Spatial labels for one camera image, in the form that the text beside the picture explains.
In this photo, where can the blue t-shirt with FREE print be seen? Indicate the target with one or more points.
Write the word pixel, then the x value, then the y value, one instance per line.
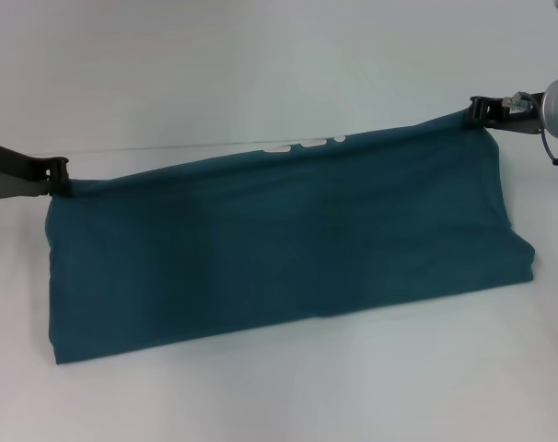
pixel 283 230

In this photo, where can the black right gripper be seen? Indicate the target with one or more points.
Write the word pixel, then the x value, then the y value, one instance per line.
pixel 514 120

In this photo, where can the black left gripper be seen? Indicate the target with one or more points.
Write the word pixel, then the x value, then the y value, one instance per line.
pixel 23 172

